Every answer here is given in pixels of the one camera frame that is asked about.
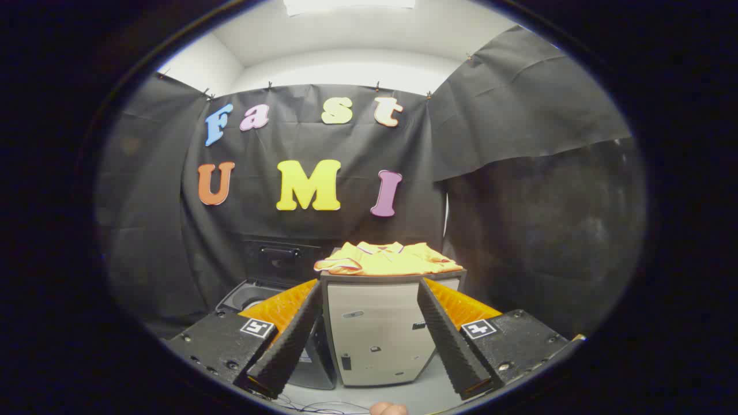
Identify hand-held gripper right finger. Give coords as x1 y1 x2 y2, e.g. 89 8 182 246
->
417 277 588 401

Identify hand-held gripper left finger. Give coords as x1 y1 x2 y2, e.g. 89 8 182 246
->
166 278 323 399

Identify dark grey washing machine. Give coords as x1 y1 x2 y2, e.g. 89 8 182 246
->
215 278 338 390

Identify transparent washing machine lid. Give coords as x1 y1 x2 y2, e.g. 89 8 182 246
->
241 235 334 289

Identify yellow-orange polo shirt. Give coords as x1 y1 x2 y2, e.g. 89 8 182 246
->
314 241 464 276

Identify grey cabinet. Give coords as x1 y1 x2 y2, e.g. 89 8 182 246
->
319 266 468 387

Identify ceiling light panel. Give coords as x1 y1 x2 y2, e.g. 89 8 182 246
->
283 0 417 16

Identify thin black cables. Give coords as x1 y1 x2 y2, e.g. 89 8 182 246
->
276 394 371 415

